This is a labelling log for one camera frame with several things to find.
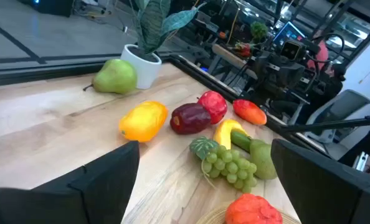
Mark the green grape bunch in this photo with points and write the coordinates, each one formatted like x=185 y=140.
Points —
x=228 y=166

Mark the round woven straw placemat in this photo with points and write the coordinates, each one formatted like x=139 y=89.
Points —
x=211 y=217

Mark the bright red apple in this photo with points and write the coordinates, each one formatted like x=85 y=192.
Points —
x=214 y=105

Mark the snake plant in white pot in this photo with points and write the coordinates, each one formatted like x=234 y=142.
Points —
x=144 y=67

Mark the small green bushy plant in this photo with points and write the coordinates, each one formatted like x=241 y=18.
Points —
x=258 y=30

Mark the light green pear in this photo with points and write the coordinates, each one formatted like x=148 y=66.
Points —
x=115 y=77

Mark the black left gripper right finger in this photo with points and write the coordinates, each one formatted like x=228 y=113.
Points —
x=328 y=193

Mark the person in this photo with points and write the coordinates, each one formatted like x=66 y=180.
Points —
x=320 y=56

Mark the blue lit monitor screen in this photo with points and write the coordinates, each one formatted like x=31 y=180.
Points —
x=287 y=32

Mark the orange red lobed pepper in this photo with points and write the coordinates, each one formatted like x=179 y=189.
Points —
x=252 y=211

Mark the yellow orange mango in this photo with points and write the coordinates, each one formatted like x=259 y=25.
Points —
x=143 y=122

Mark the grey office chair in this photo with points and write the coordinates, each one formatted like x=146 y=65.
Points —
x=337 y=109

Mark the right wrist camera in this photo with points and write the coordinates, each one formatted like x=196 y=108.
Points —
x=292 y=49

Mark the green cucumber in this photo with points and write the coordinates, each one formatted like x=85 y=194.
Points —
x=241 y=140

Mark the black metal bar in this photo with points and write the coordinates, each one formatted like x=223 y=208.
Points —
x=334 y=124

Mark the olive green pear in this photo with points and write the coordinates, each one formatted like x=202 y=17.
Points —
x=263 y=161

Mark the dark red apple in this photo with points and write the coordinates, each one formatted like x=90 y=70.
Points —
x=189 y=119

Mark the red orange mango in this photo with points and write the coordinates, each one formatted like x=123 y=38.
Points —
x=250 y=112

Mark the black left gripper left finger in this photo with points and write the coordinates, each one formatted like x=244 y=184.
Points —
x=79 y=199

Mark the yellow banana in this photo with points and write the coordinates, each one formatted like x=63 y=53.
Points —
x=224 y=132

